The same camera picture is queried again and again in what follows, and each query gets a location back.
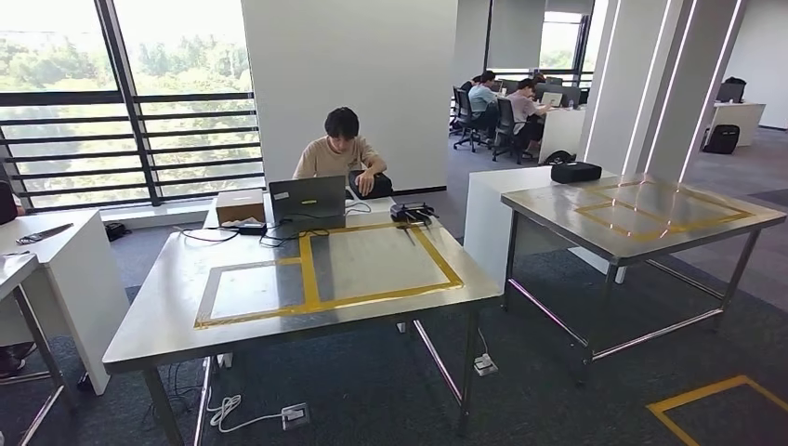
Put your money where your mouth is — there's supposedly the steel workbench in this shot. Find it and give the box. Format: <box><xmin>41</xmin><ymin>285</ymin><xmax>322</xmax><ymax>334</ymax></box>
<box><xmin>101</xmin><ymin>211</ymin><xmax>505</xmax><ymax>446</ymax></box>

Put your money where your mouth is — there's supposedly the black device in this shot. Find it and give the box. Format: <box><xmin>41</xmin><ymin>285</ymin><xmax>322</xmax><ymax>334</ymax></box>
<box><xmin>388</xmin><ymin>201</ymin><xmax>440</xmax><ymax>225</ymax></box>

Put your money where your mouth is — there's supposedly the grey laptop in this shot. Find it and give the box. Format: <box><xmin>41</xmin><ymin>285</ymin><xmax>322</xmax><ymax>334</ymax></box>
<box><xmin>268</xmin><ymin>175</ymin><xmax>348</xmax><ymax>233</ymax></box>

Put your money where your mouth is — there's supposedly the black office chair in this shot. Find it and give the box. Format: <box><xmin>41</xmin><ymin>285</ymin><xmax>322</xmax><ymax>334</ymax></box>
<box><xmin>451</xmin><ymin>85</ymin><xmax>491</xmax><ymax>154</ymax></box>
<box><xmin>491</xmin><ymin>96</ymin><xmax>526</xmax><ymax>165</ymax></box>

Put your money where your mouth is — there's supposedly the cardboard box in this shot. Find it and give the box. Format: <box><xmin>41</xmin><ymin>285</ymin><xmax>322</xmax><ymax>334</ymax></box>
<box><xmin>215</xmin><ymin>188</ymin><xmax>268</xmax><ymax>227</ymax></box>

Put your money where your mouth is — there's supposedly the steel table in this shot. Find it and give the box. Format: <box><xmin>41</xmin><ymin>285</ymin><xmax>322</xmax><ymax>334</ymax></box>
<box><xmin>0</xmin><ymin>251</ymin><xmax>80</xmax><ymax>446</ymax></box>
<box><xmin>499</xmin><ymin>173</ymin><xmax>788</xmax><ymax>387</ymax></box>

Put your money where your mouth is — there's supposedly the white power strip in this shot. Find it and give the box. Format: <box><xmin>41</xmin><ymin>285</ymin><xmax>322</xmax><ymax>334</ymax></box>
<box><xmin>472</xmin><ymin>352</ymin><xmax>500</xmax><ymax>378</ymax></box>

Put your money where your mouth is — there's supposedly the black hard case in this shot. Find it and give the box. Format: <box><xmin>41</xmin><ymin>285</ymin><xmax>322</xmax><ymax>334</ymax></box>
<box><xmin>548</xmin><ymin>160</ymin><xmax>604</xmax><ymax>185</ymax></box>

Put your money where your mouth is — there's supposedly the white desk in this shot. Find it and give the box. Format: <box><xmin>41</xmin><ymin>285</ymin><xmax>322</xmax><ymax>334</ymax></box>
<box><xmin>706</xmin><ymin>100</ymin><xmax>768</xmax><ymax>150</ymax></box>
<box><xmin>537</xmin><ymin>104</ymin><xmax>587</xmax><ymax>166</ymax></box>

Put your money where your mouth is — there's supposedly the floor socket box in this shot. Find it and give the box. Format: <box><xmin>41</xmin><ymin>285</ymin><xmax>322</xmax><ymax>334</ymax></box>
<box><xmin>280</xmin><ymin>402</ymin><xmax>311</xmax><ymax>432</ymax></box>

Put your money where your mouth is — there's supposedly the dark computer monitor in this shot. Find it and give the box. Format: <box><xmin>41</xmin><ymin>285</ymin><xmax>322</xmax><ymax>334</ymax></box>
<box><xmin>557</xmin><ymin>83</ymin><xmax>584</xmax><ymax>110</ymax></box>

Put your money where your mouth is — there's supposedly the dark window railing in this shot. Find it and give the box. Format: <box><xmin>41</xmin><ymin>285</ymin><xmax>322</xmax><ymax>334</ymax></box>
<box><xmin>0</xmin><ymin>89</ymin><xmax>267</xmax><ymax>214</ymax></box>

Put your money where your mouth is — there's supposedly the black backpack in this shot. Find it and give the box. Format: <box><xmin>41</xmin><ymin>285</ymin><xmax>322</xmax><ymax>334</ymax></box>
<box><xmin>701</xmin><ymin>124</ymin><xmax>742</xmax><ymax>156</ymax></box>
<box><xmin>102</xmin><ymin>220</ymin><xmax>133</xmax><ymax>243</ymax></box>

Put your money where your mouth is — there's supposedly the yellow floor tape square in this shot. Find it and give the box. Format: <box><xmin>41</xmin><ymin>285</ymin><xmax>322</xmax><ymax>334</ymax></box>
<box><xmin>645</xmin><ymin>374</ymin><xmax>788</xmax><ymax>446</ymax></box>

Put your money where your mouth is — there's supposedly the flat dark tool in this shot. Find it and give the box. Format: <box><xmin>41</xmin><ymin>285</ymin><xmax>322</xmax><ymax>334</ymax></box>
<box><xmin>14</xmin><ymin>222</ymin><xmax>75</xmax><ymax>247</ymax></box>

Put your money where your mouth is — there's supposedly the black cable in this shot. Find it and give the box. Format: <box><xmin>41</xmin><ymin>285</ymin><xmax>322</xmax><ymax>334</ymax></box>
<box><xmin>174</xmin><ymin>202</ymin><xmax>374</xmax><ymax>249</ymax></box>

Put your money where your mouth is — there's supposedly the white cable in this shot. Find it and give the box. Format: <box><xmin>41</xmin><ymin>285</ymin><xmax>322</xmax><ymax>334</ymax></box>
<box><xmin>205</xmin><ymin>393</ymin><xmax>285</xmax><ymax>436</ymax></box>

